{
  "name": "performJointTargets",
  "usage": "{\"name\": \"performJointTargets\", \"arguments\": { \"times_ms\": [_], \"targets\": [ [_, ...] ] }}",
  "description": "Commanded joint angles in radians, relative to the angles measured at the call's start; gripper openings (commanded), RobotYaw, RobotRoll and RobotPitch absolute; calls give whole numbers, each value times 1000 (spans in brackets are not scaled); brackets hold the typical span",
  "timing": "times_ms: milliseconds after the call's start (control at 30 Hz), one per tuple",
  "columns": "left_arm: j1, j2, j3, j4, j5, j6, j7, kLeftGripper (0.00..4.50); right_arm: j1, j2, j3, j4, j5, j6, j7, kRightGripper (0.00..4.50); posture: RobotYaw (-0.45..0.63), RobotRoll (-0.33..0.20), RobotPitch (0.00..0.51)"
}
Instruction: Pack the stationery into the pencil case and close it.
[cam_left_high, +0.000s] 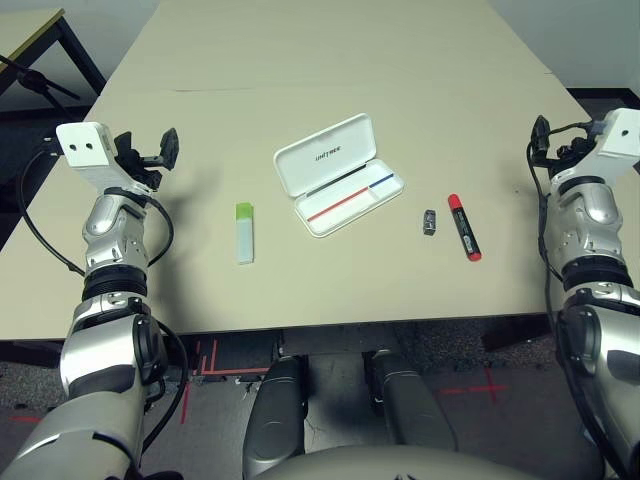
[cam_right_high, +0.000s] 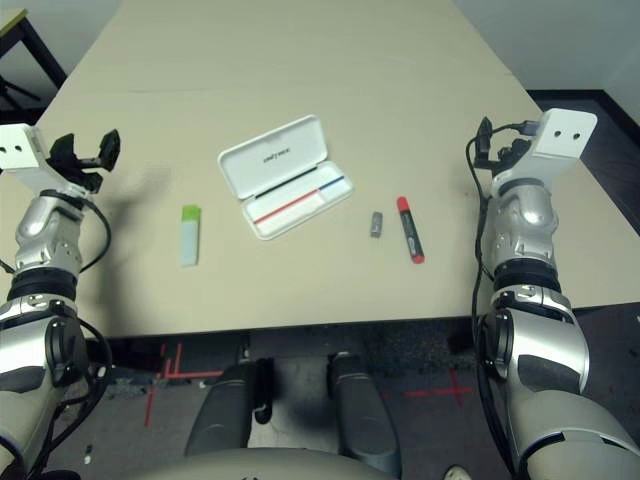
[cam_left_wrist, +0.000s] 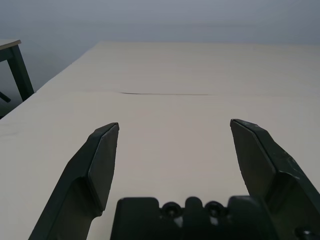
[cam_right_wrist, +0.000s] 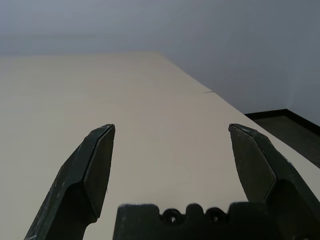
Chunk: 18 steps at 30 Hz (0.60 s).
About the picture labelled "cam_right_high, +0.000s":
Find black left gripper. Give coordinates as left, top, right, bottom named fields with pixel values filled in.
left=47, top=128, right=122, bottom=195

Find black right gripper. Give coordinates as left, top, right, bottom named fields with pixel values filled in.
left=473, top=117, right=532, bottom=176

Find red black whiteboard marker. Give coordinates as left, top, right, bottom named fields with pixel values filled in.
left=395, top=195, right=427, bottom=265

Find white eraser with green cap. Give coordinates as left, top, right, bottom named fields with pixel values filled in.
left=179, top=204, right=204, bottom=268

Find white plastic pencil case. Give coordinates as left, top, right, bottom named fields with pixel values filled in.
left=217, top=113, right=356, bottom=242

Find black tripod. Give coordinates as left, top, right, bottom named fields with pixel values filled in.
left=0, top=77, right=44, bottom=114

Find black framed side table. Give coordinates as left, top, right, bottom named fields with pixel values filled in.
left=0, top=8, right=69, bottom=114

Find red floor tape lines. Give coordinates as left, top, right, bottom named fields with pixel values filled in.
left=144, top=343, right=224, bottom=429

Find red floor tape cross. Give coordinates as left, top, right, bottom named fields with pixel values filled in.
left=403, top=369, right=474, bottom=406

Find grey robot right leg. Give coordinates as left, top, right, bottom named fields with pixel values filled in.
left=325, top=352, right=404, bottom=479

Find grey robot leg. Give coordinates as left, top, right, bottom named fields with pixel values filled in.
left=325, top=352, right=404, bottom=479
left=184, top=357, right=274, bottom=459

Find grey robot left leg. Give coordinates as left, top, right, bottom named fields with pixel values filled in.
left=184, top=357, right=274, bottom=459

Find grey robot torso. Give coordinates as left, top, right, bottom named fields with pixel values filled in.
left=134, top=447, right=381, bottom=480

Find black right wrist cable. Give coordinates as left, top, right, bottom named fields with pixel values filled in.
left=464, top=119, right=539, bottom=480

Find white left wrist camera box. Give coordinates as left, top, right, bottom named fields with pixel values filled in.
left=0, top=123, right=51, bottom=189

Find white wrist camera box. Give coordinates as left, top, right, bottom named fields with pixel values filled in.
left=492, top=108, right=599, bottom=189
left=0, top=123, right=51, bottom=189

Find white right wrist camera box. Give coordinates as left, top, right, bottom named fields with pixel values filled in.
left=492, top=108, right=599, bottom=189

